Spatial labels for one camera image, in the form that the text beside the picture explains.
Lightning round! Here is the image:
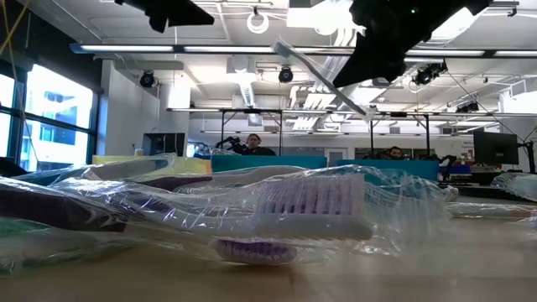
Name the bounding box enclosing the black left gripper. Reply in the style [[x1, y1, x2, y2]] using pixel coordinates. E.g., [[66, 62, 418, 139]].
[[115, 0, 216, 34]]

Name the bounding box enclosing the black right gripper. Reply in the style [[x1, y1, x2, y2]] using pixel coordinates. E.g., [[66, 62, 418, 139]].
[[332, 0, 493, 89]]

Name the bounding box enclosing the green toothbrush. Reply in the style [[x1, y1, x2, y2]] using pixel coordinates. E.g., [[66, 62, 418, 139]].
[[271, 39, 381, 122], [0, 216, 106, 253], [491, 172, 537, 203]]

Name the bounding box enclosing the black ceiling track light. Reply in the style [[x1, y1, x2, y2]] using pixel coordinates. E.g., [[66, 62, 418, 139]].
[[412, 60, 449, 86]]

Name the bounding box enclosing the white ceiling pipe bundle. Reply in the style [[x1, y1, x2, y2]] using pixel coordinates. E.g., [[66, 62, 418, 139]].
[[289, 24, 389, 132]]

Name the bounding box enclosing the long ceiling light bar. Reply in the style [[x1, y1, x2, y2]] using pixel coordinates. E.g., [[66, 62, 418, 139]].
[[166, 107, 537, 119], [70, 42, 537, 59]]

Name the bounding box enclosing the person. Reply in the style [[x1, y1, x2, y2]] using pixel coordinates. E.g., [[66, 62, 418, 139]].
[[379, 145, 406, 161], [241, 133, 277, 157]]

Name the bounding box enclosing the large blue plastic bin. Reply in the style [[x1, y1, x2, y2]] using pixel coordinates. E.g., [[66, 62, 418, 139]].
[[335, 159, 440, 181]]

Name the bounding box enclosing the black computer monitor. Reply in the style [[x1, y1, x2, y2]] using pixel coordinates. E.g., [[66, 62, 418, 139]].
[[141, 133, 186, 158], [472, 131, 520, 166]]

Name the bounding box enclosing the small teal plastic bin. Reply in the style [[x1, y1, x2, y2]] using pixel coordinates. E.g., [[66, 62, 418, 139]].
[[211, 155, 328, 174]]

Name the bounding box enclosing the yellow plastic bin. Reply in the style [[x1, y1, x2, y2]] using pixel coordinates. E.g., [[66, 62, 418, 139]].
[[91, 154, 212, 175]]

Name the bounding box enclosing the white cable ring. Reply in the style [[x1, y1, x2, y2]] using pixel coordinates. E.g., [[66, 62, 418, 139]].
[[246, 11, 270, 35]]

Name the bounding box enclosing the black workstation frame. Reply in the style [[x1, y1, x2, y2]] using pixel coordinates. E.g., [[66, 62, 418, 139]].
[[219, 107, 284, 158], [368, 111, 431, 158]]

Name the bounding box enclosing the silver ventilation duct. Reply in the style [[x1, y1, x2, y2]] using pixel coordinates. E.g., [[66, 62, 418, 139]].
[[419, 3, 490, 51]]

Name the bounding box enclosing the white ventilation duct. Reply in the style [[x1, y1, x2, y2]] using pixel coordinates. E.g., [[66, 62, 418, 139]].
[[228, 56, 258, 109]]

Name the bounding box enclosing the yellow cable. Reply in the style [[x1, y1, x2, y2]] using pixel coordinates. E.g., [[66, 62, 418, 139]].
[[0, 0, 41, 169]]

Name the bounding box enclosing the dark window frame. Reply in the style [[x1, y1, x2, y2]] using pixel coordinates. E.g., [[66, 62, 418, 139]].
[[0, 58, 100, 173]]

